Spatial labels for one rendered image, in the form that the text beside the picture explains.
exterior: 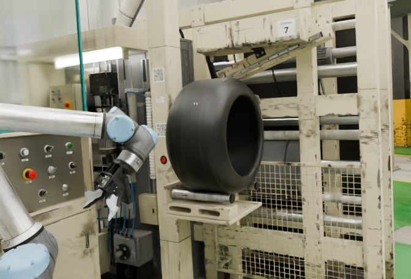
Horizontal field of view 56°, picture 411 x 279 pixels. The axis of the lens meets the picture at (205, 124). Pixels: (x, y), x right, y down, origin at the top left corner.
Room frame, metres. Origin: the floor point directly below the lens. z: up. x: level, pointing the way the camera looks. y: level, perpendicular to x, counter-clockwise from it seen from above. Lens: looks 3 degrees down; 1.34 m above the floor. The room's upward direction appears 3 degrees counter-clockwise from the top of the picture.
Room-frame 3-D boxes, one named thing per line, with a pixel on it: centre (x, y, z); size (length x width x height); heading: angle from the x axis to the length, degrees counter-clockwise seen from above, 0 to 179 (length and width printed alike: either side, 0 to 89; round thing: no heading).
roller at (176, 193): (1.85, 0.04, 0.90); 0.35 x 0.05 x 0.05; 59
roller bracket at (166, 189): (2.07, 0.12, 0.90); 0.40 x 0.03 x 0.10; 149
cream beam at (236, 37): (2.16, -0.29, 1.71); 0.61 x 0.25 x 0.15; 59
